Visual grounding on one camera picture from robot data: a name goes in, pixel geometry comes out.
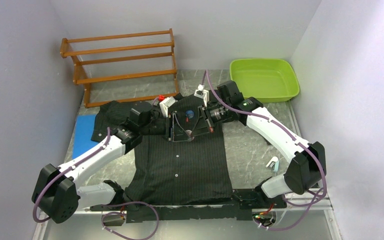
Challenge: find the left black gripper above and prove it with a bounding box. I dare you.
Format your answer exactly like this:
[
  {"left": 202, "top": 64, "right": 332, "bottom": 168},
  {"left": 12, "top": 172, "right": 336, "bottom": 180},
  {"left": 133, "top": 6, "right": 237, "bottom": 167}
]
[{"left": 140, "top": 113, "right": 192, "bottom": 142}]

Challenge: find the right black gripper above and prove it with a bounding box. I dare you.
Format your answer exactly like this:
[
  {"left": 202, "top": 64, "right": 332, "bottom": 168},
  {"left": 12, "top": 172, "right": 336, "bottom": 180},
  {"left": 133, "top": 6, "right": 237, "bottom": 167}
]
[{"left": 191, "top": 101, "right": 232, "bottom": 137}]

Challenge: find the black pinstriped shirt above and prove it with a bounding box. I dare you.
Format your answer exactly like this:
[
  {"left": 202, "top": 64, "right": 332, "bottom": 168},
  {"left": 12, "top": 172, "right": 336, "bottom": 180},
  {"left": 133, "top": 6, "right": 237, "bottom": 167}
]
[{"left": 90, "top": 94, "right": 272, "bottom": 206}]

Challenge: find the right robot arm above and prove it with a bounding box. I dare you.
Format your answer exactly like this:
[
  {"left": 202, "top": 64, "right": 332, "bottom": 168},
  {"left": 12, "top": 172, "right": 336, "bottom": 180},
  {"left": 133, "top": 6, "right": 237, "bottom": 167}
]
[{"left": 192, "top": 80, "right": 326, "bottom": 208}]

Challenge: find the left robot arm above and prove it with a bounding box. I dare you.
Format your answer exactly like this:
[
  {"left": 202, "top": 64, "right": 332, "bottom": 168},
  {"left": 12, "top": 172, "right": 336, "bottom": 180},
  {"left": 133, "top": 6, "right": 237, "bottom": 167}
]
[{"left": 31, "top": 97, "right": 176, "bottom": 224}]

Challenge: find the green plastic basin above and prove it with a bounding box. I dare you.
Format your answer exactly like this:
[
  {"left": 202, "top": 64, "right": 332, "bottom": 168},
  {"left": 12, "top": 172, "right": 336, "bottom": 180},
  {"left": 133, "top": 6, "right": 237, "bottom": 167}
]
[{"left": 229, "top": 58, "right": 300, "bottom": 103}]

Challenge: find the black base beam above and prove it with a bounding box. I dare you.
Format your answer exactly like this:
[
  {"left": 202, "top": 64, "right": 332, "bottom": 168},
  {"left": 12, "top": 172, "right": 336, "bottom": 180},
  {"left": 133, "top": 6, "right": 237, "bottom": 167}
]
[{"left": 90, "top": 188, "right": 287, "bottom": 223}]

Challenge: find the blue flat mat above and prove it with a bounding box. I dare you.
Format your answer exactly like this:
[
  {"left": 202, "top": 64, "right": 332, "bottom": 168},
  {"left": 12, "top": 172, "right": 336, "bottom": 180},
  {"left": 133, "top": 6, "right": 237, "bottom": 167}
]
[{"left": 72, "top": 114, "right": 98, "bottom": 159}]

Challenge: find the orange wooden shoe rack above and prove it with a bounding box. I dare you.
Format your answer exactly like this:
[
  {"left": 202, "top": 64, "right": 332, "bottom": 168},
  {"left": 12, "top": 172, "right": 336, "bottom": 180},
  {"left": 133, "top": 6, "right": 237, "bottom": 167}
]
[{"left": 59, "top": 28, "right": 180, "bottom": 108}]

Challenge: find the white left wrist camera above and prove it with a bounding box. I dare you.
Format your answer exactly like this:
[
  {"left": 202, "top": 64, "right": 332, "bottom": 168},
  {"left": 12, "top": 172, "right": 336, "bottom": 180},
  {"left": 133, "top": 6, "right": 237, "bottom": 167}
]
[{"left": 158, "top": 96, "right": 177, "bottom": 118}]

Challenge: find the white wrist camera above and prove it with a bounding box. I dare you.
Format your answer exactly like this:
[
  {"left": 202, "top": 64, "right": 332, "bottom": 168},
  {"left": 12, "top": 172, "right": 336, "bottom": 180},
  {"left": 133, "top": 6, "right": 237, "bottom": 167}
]
[
  {"left": 193, "top": 84, "right": 209, "bottom": 108},
  {"left": 158, "top": 96, "right": 177, "bottom": 118}
]

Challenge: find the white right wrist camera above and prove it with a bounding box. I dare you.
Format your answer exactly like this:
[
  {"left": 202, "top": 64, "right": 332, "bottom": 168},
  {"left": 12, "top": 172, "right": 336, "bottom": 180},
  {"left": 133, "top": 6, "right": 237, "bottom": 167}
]
[{"left": 193, "top": 84, "right": 209, "bottom": 108}]

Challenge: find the aluminium frame rail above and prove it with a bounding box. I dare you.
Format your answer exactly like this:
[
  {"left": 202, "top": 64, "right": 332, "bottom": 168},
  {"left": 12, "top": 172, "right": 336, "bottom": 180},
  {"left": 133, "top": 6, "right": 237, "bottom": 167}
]
[{"left": 39, "top": 188, "right": 334, "bottom": 216}]

